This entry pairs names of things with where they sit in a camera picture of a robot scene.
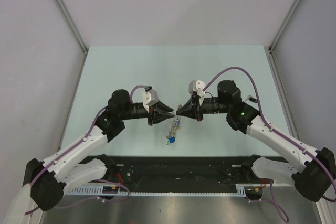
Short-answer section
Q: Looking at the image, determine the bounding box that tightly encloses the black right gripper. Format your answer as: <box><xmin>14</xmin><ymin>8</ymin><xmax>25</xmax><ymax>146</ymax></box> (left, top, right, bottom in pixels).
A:
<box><xmin>176</xmin><ymin>93</ymin><xmax>230</xmax><ymax>122</ymax></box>

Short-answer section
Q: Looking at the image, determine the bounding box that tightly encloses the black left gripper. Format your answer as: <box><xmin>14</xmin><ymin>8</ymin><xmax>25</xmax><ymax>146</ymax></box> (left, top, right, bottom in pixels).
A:
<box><xmin>120</xmin><ymin>100</ymin><xmax>174</xmax><ymax>126</ymax></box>

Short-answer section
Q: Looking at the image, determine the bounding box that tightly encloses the metal keyring with coloured tags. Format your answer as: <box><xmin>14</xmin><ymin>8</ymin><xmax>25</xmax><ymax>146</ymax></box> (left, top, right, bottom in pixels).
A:
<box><xmin>166</xmin><ymin>112</ymin><xmax>181</xmax><ymax>145</ymax></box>

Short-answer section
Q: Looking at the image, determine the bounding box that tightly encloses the black key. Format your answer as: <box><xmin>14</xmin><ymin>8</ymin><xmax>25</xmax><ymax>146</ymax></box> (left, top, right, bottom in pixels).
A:
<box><xmin>245</xmin><ymin>94</ymin><xmax>258</xmax><ymax>103</ymax></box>

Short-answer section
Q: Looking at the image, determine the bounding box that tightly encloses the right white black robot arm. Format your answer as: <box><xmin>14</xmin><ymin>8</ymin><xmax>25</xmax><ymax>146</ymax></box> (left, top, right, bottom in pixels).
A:
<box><xmin>176</xmin><ymin>80</ymin><xmax>335</xmax><ymax>202</ymax></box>

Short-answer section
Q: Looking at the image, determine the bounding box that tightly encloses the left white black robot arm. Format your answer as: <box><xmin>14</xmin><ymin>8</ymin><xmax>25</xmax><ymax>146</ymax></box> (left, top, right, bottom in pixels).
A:
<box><xmin>24</xmin><ymin>87</ymin><xmax>174</xmax><ymax>211</ymax></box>

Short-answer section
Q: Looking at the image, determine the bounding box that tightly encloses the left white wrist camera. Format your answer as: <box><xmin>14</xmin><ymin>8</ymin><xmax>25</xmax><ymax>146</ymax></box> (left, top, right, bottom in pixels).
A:
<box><xmin>142</xmin><ymin>88</ymin><xmax>159</xmax><ymax>112</ymax></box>

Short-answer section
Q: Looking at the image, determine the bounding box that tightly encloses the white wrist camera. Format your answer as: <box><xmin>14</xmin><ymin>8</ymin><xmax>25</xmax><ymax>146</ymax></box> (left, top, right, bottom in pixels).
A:
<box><xmin>142</xmin><ymin>88</ymin><xmax>159</xmax><ymax>112</ymax></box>
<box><xmin>188</xmin><ymin>80</ymin><xmax>205</xmax><ymax>105</ymax></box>

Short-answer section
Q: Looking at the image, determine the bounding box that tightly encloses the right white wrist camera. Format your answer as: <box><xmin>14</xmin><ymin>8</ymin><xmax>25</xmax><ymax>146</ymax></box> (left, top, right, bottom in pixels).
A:
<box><xmin>188</xmin><ymin>80</ymin><xmax>205</xmax><ymax>105</ymax></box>

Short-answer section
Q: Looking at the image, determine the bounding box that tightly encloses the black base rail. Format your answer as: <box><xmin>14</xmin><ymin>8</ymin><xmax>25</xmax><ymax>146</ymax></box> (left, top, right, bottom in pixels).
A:
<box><xmin>101</xmin><ymin>154</ymin><xmax>265</xmax><ymax>193</ymax></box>

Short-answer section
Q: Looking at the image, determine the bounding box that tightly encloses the white slotted cable duct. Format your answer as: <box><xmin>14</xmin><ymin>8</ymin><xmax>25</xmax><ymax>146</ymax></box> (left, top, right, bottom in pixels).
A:
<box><xmin>67</xmin><ymin>185</ymin><xmax>246</xmax><ymax>197</ymax></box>

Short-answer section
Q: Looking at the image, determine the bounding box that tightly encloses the aluminium frame post left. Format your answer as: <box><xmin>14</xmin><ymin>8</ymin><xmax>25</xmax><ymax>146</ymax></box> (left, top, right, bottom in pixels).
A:
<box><xmin>53</xmin><ymin>0</ymin><xmax>88</xmax><ymax>55</ymax></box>

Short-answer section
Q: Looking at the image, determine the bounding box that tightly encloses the aluminium frame post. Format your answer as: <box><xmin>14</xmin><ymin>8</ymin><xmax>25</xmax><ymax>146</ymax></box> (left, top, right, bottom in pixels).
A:
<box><xmin>268</xmin><ymin>0</ymin><xmax>303</xmax><ymax>52</ymax></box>
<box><xmin>53</xmin><ymin>0</ymin><xmax>88</xmax><ymax>55</ymax></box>

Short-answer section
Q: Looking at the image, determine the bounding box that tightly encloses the aluminium frame post right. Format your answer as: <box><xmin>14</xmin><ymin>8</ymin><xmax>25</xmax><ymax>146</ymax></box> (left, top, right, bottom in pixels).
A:
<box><xmin>268</xmin><ymin>0</ymin><xmax>303</xmax><ymax>52</ymax></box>

